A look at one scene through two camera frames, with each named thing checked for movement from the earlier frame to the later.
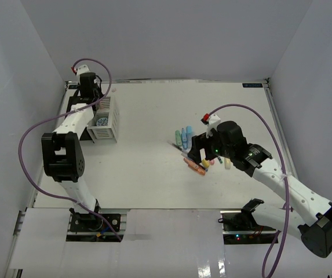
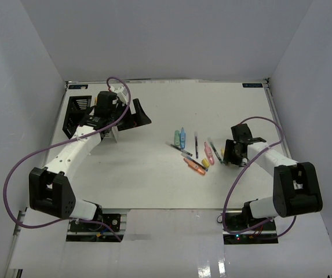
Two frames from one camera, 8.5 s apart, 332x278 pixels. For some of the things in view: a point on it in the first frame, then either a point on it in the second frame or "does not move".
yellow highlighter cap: (205, 163) does not move
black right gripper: (197, 142) to (229, 157)
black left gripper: (100, 95) to (138, 119)
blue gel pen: (200, 165) does not move
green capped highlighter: (178, 138) does not move
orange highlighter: (194, 167) does not move
